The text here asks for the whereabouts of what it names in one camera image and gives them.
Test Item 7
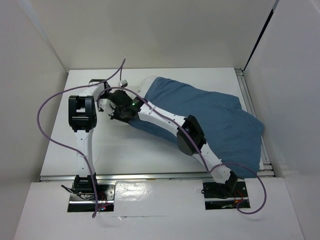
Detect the blue pillowcase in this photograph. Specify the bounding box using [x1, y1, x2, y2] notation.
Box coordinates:
[144, 76, 264, 179]

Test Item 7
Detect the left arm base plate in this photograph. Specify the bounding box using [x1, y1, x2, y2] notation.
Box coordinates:
[67, 182, 116, 213]

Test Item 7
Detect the black corner post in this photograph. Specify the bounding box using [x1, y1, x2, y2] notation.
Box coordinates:
[242, 0, 279, 72]

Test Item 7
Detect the right aluminium rail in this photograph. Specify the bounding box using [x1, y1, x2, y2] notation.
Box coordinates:
[234, 68, 276, 178]

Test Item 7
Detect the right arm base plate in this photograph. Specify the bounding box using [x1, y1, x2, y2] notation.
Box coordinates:
[201, 181, 251, 210]

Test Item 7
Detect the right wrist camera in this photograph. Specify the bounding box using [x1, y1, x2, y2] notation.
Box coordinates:
[97, 98, 113, 114]

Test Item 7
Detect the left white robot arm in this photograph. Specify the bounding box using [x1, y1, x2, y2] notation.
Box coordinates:
[68, 79, 107, 201]

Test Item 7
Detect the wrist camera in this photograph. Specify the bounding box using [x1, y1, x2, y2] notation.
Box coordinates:
[118, 79, 128, 88]
[97, 98, 113, 114]

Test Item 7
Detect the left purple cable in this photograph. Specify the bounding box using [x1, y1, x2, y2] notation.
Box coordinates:
[36, 58, 127, 219]

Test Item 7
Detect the aluminium rail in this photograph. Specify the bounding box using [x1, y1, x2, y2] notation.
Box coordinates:
[39, 171, 276, 182]
[234, 68, 276, 178]

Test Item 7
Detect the front aluminium rail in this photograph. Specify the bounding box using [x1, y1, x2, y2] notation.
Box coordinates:
[39, 171, 276, 182]

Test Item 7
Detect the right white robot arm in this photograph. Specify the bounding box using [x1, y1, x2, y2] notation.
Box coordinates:
[100, 87, 238, 196]

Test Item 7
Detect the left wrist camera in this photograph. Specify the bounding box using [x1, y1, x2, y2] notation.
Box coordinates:
[118, 79, 128, 88]

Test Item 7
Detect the white pillow with yellow edge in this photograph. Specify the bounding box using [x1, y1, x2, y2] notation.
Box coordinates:
[137, 76, 158, 98]

